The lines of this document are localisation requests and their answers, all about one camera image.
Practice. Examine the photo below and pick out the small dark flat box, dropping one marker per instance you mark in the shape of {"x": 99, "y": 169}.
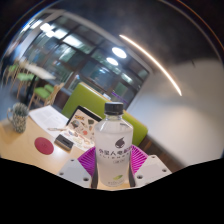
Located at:
{"x": 64, "y": 141}

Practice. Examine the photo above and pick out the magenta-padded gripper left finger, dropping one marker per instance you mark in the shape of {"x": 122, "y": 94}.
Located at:
{"x": 75, "y": 171}

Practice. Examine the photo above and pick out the group of green-seated wooden chairs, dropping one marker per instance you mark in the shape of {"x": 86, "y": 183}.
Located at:
{"x": 41, "y": 91}

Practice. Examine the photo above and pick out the dark-framed window wall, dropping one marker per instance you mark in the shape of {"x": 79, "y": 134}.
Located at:
{"x": 83, "y": 60}

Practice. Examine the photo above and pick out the flat round red coaster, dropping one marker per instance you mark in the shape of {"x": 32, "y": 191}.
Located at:
{"x": 44, "y": 145}

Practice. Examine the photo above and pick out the clear black-capped water bottle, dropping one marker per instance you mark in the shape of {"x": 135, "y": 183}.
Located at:
{"x": 113, "y": 156}

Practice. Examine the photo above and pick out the long curved ceiling light strip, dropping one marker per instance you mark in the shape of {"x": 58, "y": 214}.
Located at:
{"x": 153, "y": 61}

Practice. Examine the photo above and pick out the green upholstered bench backrest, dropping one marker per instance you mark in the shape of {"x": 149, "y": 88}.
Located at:
{"x": 90, "y": 98}

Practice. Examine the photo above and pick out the round white ceiling lamp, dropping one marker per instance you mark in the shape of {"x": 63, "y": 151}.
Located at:
{"x": 119, "y": 52}

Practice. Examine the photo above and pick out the colourful printed sticker sheet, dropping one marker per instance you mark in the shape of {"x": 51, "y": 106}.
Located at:
{"x": 81, "y": 140}

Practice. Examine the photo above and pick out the white printed paper sheets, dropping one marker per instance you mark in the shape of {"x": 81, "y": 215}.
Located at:
{"x": 46, "y": 116}

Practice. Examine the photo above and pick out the light wooden dining table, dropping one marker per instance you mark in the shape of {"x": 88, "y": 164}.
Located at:
{"x": 38, "y": 71}

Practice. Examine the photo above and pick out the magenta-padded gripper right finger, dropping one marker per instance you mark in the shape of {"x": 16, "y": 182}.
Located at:
{"x": 151, "y": 170}

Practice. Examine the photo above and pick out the speckled green-white mug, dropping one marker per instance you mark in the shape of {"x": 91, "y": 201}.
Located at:
{"x": 19, "y": 118}

